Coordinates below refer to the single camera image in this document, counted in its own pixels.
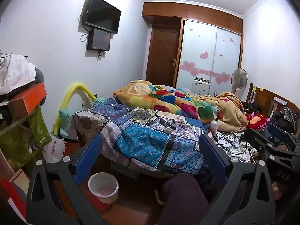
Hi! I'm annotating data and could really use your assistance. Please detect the pink heart stickers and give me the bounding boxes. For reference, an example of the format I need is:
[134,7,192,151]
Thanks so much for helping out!
[180,27,236,85]

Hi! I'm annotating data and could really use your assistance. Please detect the white squeeze bottle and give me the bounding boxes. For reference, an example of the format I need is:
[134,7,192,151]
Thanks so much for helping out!
[210,118,221,133]

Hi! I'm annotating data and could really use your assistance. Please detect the black tool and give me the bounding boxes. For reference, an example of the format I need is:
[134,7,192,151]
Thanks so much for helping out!
[157,116,177,130]

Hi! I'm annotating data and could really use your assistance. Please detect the white plastic bucket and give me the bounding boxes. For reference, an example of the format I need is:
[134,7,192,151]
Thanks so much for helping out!
[88,172,119,204]

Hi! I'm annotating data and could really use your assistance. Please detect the colourful quilt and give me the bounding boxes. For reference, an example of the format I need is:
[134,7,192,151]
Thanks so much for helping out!
[113,80,248,132]

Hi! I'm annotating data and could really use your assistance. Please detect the green leaf-print storage box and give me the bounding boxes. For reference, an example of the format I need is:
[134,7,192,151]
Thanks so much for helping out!
[0,103,52,168]

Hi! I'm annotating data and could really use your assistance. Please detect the black clothing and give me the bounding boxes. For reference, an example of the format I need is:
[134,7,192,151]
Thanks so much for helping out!
[272,107,299,134]

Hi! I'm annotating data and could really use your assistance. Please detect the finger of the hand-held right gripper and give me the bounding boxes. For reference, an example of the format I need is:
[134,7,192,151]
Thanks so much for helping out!
[244,128,299,162]
[267,124,300,153]

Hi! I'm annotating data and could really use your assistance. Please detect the person's leg dark trousers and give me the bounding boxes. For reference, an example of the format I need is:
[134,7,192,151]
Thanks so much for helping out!
[156,172,212,225]

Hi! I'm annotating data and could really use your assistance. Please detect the red cloth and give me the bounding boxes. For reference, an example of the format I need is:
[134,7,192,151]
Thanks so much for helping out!
[246,114,270,129]

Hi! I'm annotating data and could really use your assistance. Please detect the small black wall monitor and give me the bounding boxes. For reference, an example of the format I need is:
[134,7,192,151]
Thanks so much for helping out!
[87,28,111,51]

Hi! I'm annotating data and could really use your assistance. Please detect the black wall cable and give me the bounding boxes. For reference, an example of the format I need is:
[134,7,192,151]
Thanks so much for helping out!
[78,14,90,42]

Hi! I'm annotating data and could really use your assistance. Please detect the brown wooden door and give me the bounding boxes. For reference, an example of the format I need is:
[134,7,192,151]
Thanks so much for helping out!
[146,25,181,88]

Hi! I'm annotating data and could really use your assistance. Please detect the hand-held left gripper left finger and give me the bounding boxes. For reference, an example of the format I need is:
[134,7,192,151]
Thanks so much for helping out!
[26,134,110,225]

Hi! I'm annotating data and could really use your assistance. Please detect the wooden overhead cabinet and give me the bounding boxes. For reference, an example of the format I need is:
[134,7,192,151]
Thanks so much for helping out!
[142,2,243,36]

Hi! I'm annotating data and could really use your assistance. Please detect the person's right hand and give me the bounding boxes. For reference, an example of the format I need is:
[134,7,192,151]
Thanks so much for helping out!
[272,182,290,201]

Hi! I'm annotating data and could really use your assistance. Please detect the tangle of cables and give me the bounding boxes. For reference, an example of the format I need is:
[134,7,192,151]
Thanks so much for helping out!
[211,131,257,163]

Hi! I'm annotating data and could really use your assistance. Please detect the standing fan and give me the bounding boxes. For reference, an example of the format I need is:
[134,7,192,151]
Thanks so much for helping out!
[231,68,248,95]

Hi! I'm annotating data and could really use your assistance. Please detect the wooden headboard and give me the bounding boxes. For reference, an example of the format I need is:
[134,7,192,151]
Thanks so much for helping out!
[246,83,300,122]

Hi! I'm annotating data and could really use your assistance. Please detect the frosted sliding wardrobe doors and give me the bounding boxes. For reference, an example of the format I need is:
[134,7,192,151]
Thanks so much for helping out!
[176,20,242,96]

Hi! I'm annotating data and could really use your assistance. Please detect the wall-mounted black television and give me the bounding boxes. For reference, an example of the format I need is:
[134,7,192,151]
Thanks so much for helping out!
[85,0,122,34]

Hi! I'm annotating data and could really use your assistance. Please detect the white cloth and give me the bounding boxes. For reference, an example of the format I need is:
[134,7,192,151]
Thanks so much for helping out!
[0,54,38,94]

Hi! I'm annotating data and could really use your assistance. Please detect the black round helmet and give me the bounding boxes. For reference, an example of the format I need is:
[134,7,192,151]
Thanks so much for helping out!
[35,67,45,85]

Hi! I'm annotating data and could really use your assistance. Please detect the orange cardboard box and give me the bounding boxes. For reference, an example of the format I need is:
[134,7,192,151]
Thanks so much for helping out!
[8,82,47,120]

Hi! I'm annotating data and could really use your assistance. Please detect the white plastic bag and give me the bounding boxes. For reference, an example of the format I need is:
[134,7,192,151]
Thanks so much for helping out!
[43,135,68,164]

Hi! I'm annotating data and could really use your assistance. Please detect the patchwork bedspread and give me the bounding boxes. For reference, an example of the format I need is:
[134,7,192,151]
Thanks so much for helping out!
[71,98,211,176]

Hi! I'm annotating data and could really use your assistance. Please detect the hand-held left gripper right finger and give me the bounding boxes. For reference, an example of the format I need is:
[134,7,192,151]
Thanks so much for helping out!
[198,133,276,225]

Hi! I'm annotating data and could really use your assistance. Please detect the white silvery wrapper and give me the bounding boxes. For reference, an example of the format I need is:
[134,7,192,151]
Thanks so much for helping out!
[172,118,190,128]

